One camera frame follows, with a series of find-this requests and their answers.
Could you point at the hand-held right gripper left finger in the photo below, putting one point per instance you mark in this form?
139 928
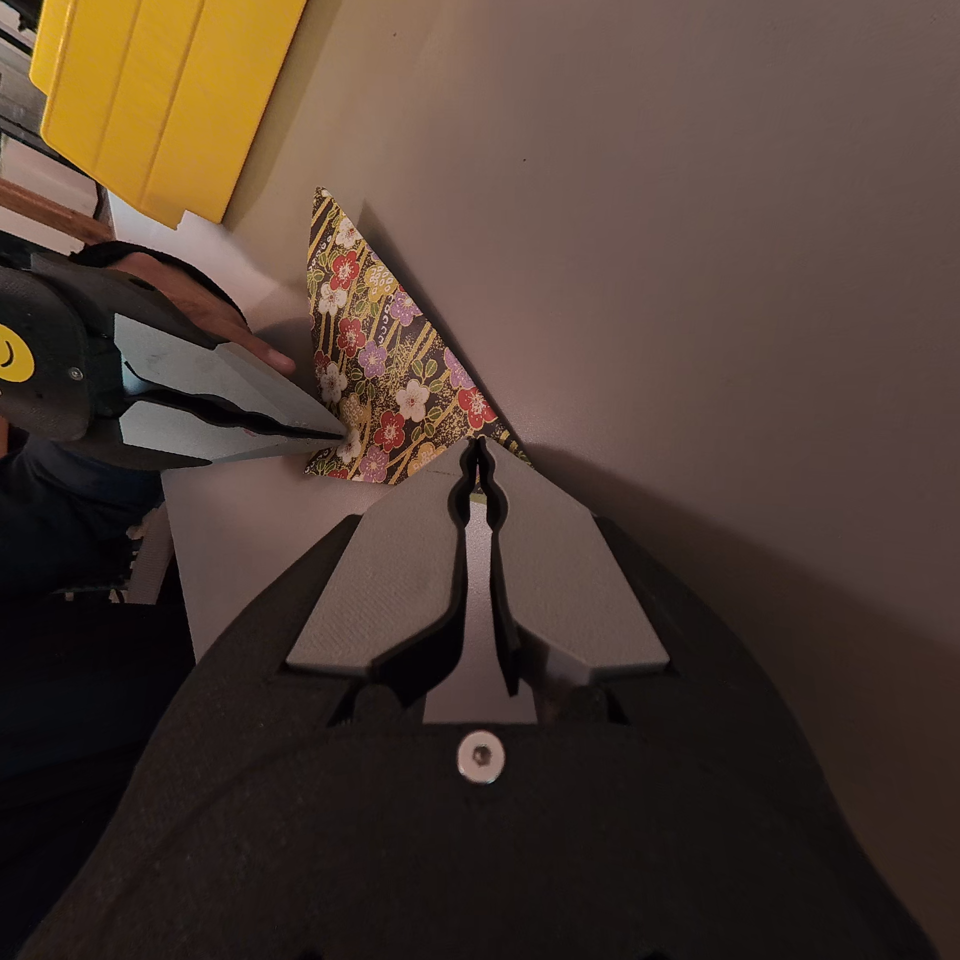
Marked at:
382 585

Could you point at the person's dark clothing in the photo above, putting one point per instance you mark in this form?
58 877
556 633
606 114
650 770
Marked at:
67 675

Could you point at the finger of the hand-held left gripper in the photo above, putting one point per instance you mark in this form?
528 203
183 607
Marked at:
187 435
225 375

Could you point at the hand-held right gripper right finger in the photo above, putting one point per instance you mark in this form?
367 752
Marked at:
570 585

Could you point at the floral origami paper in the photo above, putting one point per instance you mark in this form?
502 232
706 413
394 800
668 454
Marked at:
375 337

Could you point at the person's left hand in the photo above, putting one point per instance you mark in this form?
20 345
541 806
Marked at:
195 307

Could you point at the yellow plastic bin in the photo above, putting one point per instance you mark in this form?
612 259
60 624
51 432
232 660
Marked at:
172 97

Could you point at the brown wooden board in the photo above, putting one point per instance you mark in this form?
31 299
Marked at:
52 214

